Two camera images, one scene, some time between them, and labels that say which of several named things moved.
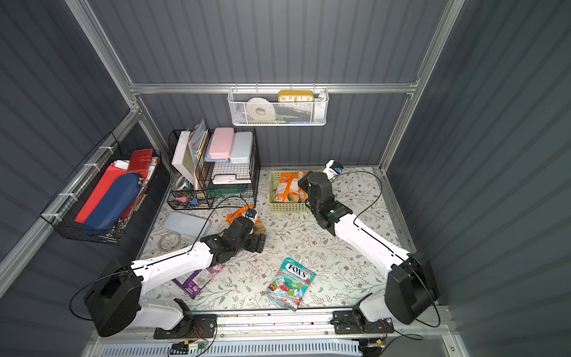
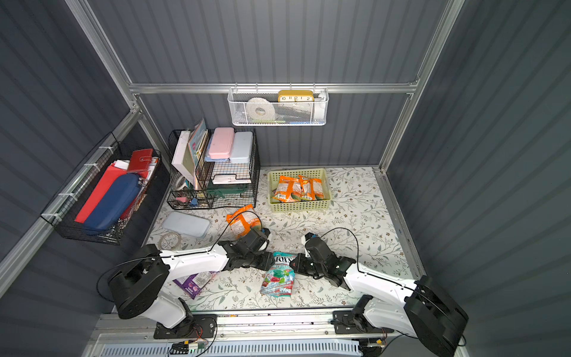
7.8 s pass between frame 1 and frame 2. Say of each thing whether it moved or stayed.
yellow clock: stayed
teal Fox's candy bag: moved
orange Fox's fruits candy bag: stayed
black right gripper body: moved
